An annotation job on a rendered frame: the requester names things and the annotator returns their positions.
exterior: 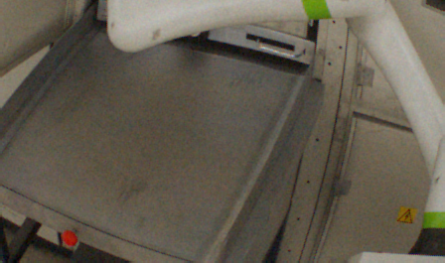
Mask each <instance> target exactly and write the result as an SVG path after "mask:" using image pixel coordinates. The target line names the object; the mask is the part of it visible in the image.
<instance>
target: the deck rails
mask: <svg viewBox="0 0 445 263"><path fill-rule="evenodd" d="M90 11H91V8H89V9H88V10H87V11H85V12H84V14H83V15H82V16H81V17H80V18H79V19H78V20H76V21H75V23H74V24H73V25H72V27H71V28H69V29H68V30H67V31H66V32H65V33H64V35H63V36H61V38H60V39H59V40H58V41H57V42H56V43H55V44H54V45H53V46H52V48H51V49H50V50H48V51H47V53H46V54H45V55H44V57H43V58H42V59H40V60H39V62H38V63H37V65H36V66H34V67H33V69H32V70H31V72H30V73H28V74H27V76H26V77H25V79H24V80H23V81H22V82H21V83H20V85H19V86H18V87H17V89H15V91H13V93H12V95H11V96H9V98H8V100H7V101H6V102H5V103H4V104H3V105H2V107H1V109H0V156H1V155H2V153H3V152H4V150H5V149H6V147H7V145H9V143H10V142H11V140H12V139H13V137H14V136H15V135H16V133H17V131H19V129H20V127H21V126H22V125H23V123H24V122H25V121H26V119H27V118H28V117H29V115H30V114H31V112H32V111H33V110H34V108H35V107H36V106H37V105H38V103H39V102H40V100H42V98H44V96H45V95H46V93H48V91H49V90H50V88H51V87H52V86H53V85H54V84H55V82H56V81H57V80H58V78H59V77H60V76H61V75H62V74H63V73H64V71H65V70H66V69H67V67H68V66H69V65H70V64H71V63H72V62H73V61H74V59H75V58H76V57H77V55H78V54H79V53H80V52H81V51H82V50H83V49H84V48H85V47H86V45H87V44H88V43H89V42H90V41H91V39H92V38H94V37H95V36H96V35H97V33H98V31H92V30H89V29H88V23H89V14H90ZM314 61H315V54H314V56H313V58H311V60H310V64H309V66H308V69H307V70H306V72H305V73H306V74H305V76H300V75H297V76H296V77H297V78H296V79H295V81H294V83H293V84H292V86H291V88H290V90H289V92H288V94H287V95H288V96H287V98H286V100H285V102H284V104H283V106H282V108H281V110H280V112H279V114H278V116H277V118H276V120H275V122H274V124H273V126H272V128H271V130H270V132H269V134H268V136H267V138H266V140H265V142H264V144H263V146H262V148H261V150H260V152H259V154H258V156H257V158H256V160H255V162H254V164H253V166H252V168H251V170H250V172H249V174H248V176H247V178H246V180H245V181H244V183H243V185H242V187H241V189H240V191H239V193H238V195H237V196H236V198H235V200H234V202H233V204H232V206H231V207H230V208H229V210H228V212H227V214H226V215H225V217H224V219H223V220H222V223H221V225H220V226H219V228H218V230H217V231H216V233H215V236H214V238H213V239H212V241H211V242H210V244H209V246H208V247H207V249H206V252H205V253H204V255H203V256H202V258H201V259H200V261H199V263H225V261H226V260H227V257H228V255H229V253H230V251H231V250H232V248H233V246H234V245H235V244H236V243H237V240H238V239H239V237H240V235H241V234H242V232H243V229H244V228H245V226H246V224H247V223H248V221H249V219H250V217H251V215H252V213H253V211H254V210H255V208H256V205H257V203H258V201H259V200H260V198H261V196H262V193H263V191H264V189H265V187H266V186H267V184H268V182H269V179H270V177H271V175H272V173H273V171H274V169H275V166H276V164H277V162H278V161H279V159H280V157H281V155H282V152H283V150H284V148H285V146H286V144H287V142H288V139H289V137H290V135H291V133H292V131H293V129H294V126H295V124H296V122H297V120H298V118H299V116H300V114H301V111H302V109H303V105H304V103H305V101H306V98H307V96H308V95H309V93H310V91H311V90H310V89H311V87H312V84H313V82H314V79H312V77H313V67H314Z"/></svg>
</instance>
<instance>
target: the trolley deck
mask: <svg viewBox="0 0 445 263"><path fill-rule="evenodd" d="M296 78H297V77H296V76H294V75H290V74H285V73H282V72H281V71H277V70H274V69H270V68H266V67H262V66H254V65H250V64H246V63H242V62H238V61H234V60H229V59H225V58H221V57H217V56H213V55H209V54H205V53H200V52H192V51H188V50H185V49H181V48H177V47H168V46H165V45H161V44H158V45H155V46H153V47H151V48H149V49H147V50H144V51H141V52H138V53H128V52H127V53H125V52H122V51H121V50H119V49H117V48H116V47H115V46H114V45H113V44H112V43H111V42H110V39H109V37H108V35H104V34H101V33H100V34H97V35H96V36H95V37H94V38H92V39H91V41H90V42H89V43H88V44H87V45H86V47H85V48H84V49H83V50H82V51H81V52H80V53H79V54H78V55H77V57H76V58H75V59H74V61H73V62H72V63H71V64H70V65H69V66H68V67H67V69H66V70H65V71H64V73H63V74H62V75H61V76H60V77H59V78H58V80H57V81H56V82H55V84H54V85H53V86H52V87H51V88H50V90H49V91H48V93H46V95H45V96H44V98H42V100H40V102H39V103H38V105H37V106H36V107H35V108H34V110H33V111H32V112H31V114H30V115H29V117H28V118H27V119H26V121H25V122H24V123H23V125H22V126H21V127H20V129H19V131H17V133H16V135H15V136H14V137H13V139H12V140H11V142H10V143H9V145H7V147H6V149H5V150H4V152H3V153H2V155H1V156H0V202H1V203H3V204H5V205H7V206H8V207H10V208H12V209H14V210H15V211H17V212H19V213H21V214H23V215H25V216H28V217H30V218H32V219H34V220H36V221H38V222H40V223H41V224H43V225H45V226H47V227H49V228H51V229H53V230H56V231H58V232H60V233H63V232H65V230H73V228H75V229H76V230H77V232H76V234H75V236H76V237H77V240H78V241H80V242H82V243H84V244H86V245H88V246H90V247H93V248H96V249H98V250H101V251H104V252H107V253H109V254H112V255H114V256H116V257H118V258H121V259H123V260H126V261H128V262H132V263H199V261H200V259H201V258H202V256H203V255H204V253H205V252H206V249H207V247H208V246H209V244H210V242H211V241H212V239H213V238H214V236H215V233H216V231H217V230H218V228H219V226H220V225H221V223H222V221H223V219H224V217H225V215H226V214H227V212H228V210H229V208H230V207H231V206H232V204H233V202H234V200H235V198H236V196H237V195H238V193H239V191H240V189H241V187H242V185H243V183H244V181H245V180H246V178H247V176H248V174H249V172H250V170H251V168H252V166H253V164H254V162H255V160H256V158H257V156H258V154H259V152H260V150H261V148H262V146H263V144H264V142H265V140H266V138H267V136H268V134H269V132H270V130H271V128H272V126H273V124H274V122H275V120H276V118H277V116H278V114H279V112H280V110H281V108H282V106H283V104H284V102H285V100H286V98H287V96H288V95H287V94H288V92H289V90H290V88H291V86H292V84H293V83H294V81H295V79H296ZM324 86H325V82H324V83H320V82H316V81H314V82H313V84H312V87H311V89H310V90H311V91H310V93H309V95H308V96H307V98H306V101H305V103H304V105H303V109H302V111H301V114H300V116H299V118H298V120H297V122H296V124H295V126H294V129H293V131H292V133H291V135H290V137H289V139H288V142H287V144H286V146H285V148H284V150H283V152H282V155H281V157H280V159H279V161H278V162H277V164H276V166H275V169H274V171H273V173H272V175H271V177H270V179H269V182H268V184H267V186H266V187H265V189H264V191H263V193H262V196H261V198H260V200H259V201H258V203H257V205H256V208H255V210H254V211H253V213H252V215H251V217H250V219H249V221H248V223H247V224H246V226H245V228H244V229H243V232H242V234H241V235H240V237H239V239H238V240H237V243H236V244H235V245H234V246H233V248H232V250H231V251H230V253H229V255H228V257H227V260H226V261H225V263H248V262H249V260H250V258H251V257H252V254H253V253H254V251H255V249H256V247H257V246H258V243H259V242H260V240H261V238H262V236H263V234H264V232H265V230H266V229H267V226H268V224H269V223H270V220H271V218H272V216H273V214H274V212H275V210H276V208H277V207H278V205H279V204H280V202H281V200H282V199H283V196H284V194H285V192H286V189H287V188H288V186H289V183H290V181H291V179H292V176H293V174H294V172H295V169H296V168H297V165H298V163H299V161H300V158H301V156H302V154H303V151H304V149H305V147H306V144H307V142H308V140H309V137H310V135H311V133H312V129H313V127H314V124H315V122H316V120H317V117H318V115H319V113H320V110H321V106H322V101H323V96H324V91H325V87H324Z"/></svg>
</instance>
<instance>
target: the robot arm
mask: <svg viewBox="0 0 445 263"><path fill-rule="evenodd" d="M107 2H108V4H107V8H108V11H107V15H108V19H107V25H108V27H107V32H108V37H109V39H110V42H111V43H112V44H113V45H114V46H115V47H116V48H117V49H119V50H121V51H122V52H125V53H127V52H128V53H138V52H141V51H144V50H147V49H149V48H151V47H153V46H155V45H158V44H161V43H164V42H168V41H170V40H173V39H177V38H180V37H185V36H189V35H193V34H197V33H200V32H204V31H208V30H213V29H218V28H223V27H228V26H240V25H245V24H252V23H267V22H276V21H277V22H288V21H292V22H310V21H311V20H318V19H321V20H325V19H335V18H337V19H341V18H345V20H346V22H347V25H348V27H349V29H350V31H351V32H352V33H353V34H354V35H355V36H356V38H357V39H358V40H359V41H360V43H361V44H362V45H363V46H364V47H365V49H366V51H367V52H368V53H369V55H370V56H371V58H372V59H373V60H374V63H375V64H376V65H377V66H378V68H379V69H380V71H381V73H382V74H383V75H384V78H385V79H386V80H387V83H388V84H389V85H390V88H391V89H392V91H393V92H394V94H395V97H396V98H397V100H398V102H399V103H400V106H401V107H402V110H403V111H404V113H405V115H406V118H407V120H408V122H409V124H410V126H411V129H412V132H413V133H414V136H415V138H416V142H417V143H418V146H419V149H420V151H421V155H422V158H423V161H424V163H425V166H426V169H427V172H428V175H429V178H430V182H431V183H430V184H431V185H430V189H429V194H428V199H427V202H426V207H425V211H424V214H423V221H422V228H421V231H420V234H419V237H418V239H417V240H416V242H415V243H414V246H413V247H412V248H411V250H410V251H408V253H407V255H420V256H421V255H423V256H424V255H425V256H427V255H428V256H437V257H438V256H440V257H441V256H442V257H443V256H444V257H445V105H444V104H443V101H441V98H440V96H439V95H438V92H437V90H436V89H435V87H434V84H433V83H432V81H431V79H430V77H429V76H428V73H427V71H426V69H425V68H424V65H423V64H422V62H421V60H420V58H419V56H418V54H417V52H416V50H415V48H414V47H413V46H412V43H411V41H410V40H409V38H408V35H407V33H406V32H405V30H404V28H403V26H402V24H401V22H400V19H399V18H398V17H397V15H396V13H395V10H394V8H393V6H392V5H391V4H390V2H389V0H107Z"/></svg>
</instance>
